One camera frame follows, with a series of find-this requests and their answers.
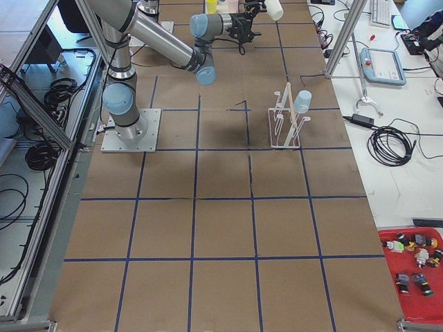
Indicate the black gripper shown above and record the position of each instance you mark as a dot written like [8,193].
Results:
[239,19]

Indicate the pale green plastic cup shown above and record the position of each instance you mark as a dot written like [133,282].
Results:
[274,9]

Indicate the light blue plastic cup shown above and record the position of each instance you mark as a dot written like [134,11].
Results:
[302,102]

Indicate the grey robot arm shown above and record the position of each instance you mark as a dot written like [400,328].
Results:
[124,19]

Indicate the pink plastic cup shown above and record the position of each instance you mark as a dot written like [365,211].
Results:
[232,6]

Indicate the yellow plastic cup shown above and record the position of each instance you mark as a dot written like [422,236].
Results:
[211,6]

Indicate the cream plastic tray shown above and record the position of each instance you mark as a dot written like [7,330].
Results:
[222,7]

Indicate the white keyboard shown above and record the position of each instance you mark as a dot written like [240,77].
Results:
[380,14]

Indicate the blue teach pendant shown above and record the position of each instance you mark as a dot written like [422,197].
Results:
[382,66]

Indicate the black power adapter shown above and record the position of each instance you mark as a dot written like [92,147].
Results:
[362,121]

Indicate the red parts tray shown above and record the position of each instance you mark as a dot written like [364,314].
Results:
[414,257]

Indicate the white wire cup rack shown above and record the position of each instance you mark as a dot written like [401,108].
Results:
[285,124]

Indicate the aluminium frame post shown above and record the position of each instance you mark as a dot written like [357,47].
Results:
[345,33]

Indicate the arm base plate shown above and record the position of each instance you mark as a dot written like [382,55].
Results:
[140,137]

